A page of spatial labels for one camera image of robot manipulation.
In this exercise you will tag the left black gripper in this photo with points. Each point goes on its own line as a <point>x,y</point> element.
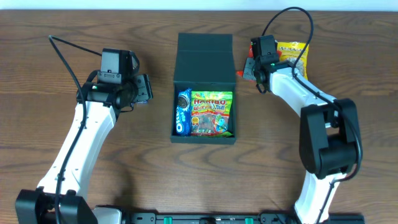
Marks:
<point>143,88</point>

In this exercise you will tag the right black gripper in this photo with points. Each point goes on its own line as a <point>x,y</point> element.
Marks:
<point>249,63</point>

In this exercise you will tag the yellow Hacks candy bag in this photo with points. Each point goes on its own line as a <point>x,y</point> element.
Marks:
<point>290,51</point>

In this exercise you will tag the red Hacks candy bag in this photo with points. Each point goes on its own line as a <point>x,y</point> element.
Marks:
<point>247,72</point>

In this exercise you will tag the blue Oreo cookie pack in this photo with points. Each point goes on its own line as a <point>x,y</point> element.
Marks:
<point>183,113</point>

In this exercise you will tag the green Haribo worms bag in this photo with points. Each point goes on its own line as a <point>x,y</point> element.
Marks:
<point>210,113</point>

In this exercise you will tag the blue Eclipse gum pack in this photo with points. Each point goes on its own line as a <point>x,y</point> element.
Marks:
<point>142,102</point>

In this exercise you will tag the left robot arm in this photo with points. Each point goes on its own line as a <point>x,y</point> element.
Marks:
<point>60,196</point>

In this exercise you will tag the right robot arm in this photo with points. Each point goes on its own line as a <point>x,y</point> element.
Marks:
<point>329,141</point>

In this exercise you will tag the dark green open box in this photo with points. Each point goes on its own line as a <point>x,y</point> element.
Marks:
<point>205,62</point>

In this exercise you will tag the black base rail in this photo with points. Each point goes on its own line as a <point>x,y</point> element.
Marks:
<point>264,218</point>

